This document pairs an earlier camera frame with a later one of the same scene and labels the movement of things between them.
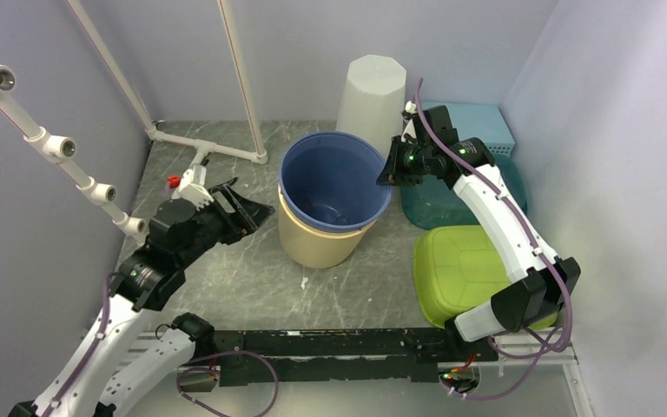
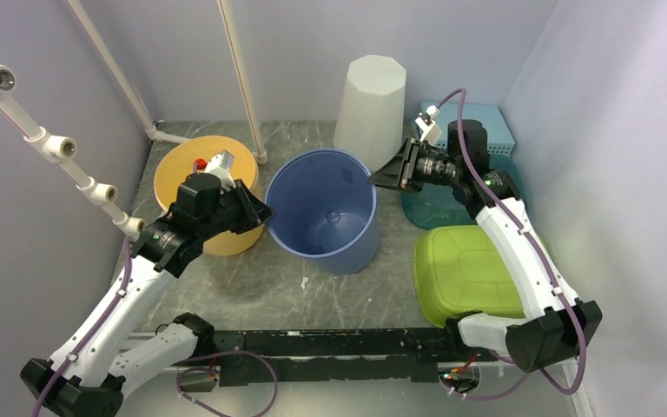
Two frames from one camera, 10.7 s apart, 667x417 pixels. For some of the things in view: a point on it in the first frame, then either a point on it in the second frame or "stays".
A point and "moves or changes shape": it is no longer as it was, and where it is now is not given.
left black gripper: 247,218 stays
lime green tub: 458,271 stays
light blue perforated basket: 483,121 stays
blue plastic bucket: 327,181 moves or changes shape
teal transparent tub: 432,203 stays
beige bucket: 308,247 -> 177,162
